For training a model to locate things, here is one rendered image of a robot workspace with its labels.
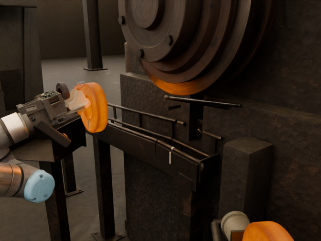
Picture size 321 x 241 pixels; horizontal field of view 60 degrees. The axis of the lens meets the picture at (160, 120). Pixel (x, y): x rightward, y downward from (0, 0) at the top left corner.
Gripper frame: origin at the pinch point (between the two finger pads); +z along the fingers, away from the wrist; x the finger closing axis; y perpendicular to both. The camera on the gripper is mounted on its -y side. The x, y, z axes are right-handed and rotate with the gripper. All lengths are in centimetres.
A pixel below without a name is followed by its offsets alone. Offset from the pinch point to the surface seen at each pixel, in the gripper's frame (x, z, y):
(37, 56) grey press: 272, 49, -18
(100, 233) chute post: 40, -7, -84
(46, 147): 32.2, -13.6, -21.0
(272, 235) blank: -64, -4, -6
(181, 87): -24.1, 16.8, 1.7
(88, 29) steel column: 618, 266, -41
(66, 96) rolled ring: 80, 14, -19
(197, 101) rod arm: -32.3, 14.6, 0.3
